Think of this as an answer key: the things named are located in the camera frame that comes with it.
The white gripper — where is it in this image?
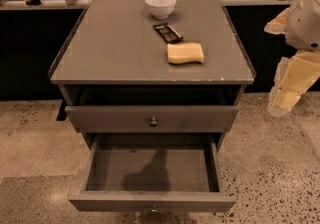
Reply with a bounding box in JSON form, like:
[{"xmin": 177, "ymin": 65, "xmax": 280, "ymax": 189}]
[{"xmin": 264, "ymin": 0, "xmax": 320, "ymax": 117}]

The yellow sponge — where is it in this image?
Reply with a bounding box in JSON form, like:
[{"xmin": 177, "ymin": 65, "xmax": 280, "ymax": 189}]
[{"xmin": 167, "ymin": 42, "xmax": 204, "ymax": 64}]

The round metal drawer knob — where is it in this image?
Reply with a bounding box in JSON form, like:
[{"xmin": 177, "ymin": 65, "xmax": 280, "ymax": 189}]
[{"xmin": 149, "ymin": 117, "xmax": 158, "ymax": 127}]

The grey drawer cabinet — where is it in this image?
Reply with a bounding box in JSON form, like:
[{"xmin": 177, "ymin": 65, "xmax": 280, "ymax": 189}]
[{"xmin": 47, "ymin": 0, "xmax": 257, "ymax": 156}]

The open grey lower drawer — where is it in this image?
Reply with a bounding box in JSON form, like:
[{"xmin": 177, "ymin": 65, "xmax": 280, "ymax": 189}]
[{"xmin": 69, "ymin": 133, "xmax": 235, "ymax": 212}]

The lower drawer metal knob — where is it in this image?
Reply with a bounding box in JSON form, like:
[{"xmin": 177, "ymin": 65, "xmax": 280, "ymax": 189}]
[{"xmin": 151, "ymin": 205, "xmax": 159, "ymax": 213}]

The black snack bar packet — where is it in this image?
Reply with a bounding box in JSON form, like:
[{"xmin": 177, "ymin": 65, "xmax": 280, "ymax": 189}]
[{"xmin": 153, "ymin": 23, "xmax": 183, "ymax": 44}]

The white ceramic bowl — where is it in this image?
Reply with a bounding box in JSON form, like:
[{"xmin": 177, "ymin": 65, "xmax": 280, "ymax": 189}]
[{"xmin": 145, "ymin": 0, "xmax": 177, "ymax": 19}]

